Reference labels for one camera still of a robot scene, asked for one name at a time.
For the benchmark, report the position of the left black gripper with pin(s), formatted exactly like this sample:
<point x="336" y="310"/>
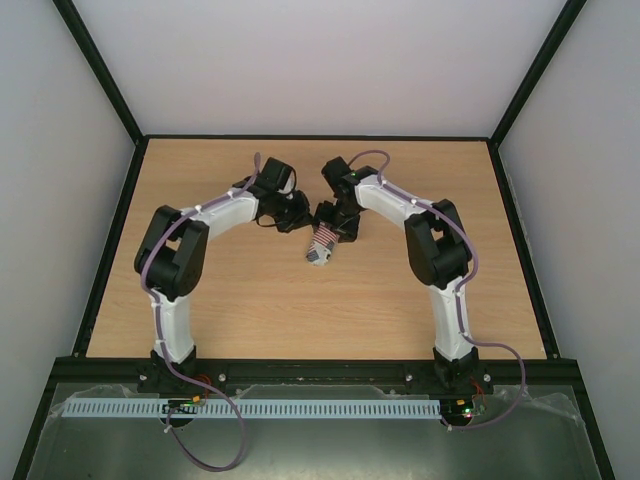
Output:
<point x="303" y="219"/>

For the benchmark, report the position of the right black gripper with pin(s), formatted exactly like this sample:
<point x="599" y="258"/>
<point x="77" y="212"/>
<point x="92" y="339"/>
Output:
<point x="338" y="225"/>

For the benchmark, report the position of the striped newspaper print glasses case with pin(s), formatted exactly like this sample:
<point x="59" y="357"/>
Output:
<point x="322" y="244"/>

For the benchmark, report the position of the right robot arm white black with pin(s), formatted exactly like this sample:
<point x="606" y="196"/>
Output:
<point x="437" y="249"/>

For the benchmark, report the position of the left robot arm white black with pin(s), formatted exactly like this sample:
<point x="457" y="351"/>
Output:
<point x="171" y="257"/>

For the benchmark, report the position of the light blue slotted cable duct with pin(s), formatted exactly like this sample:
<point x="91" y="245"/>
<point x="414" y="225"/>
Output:
<point x="253" y="409"/>

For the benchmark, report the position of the metal base plate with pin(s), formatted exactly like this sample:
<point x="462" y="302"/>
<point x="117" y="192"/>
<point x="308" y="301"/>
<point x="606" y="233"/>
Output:
<point x="540" y="437"/>

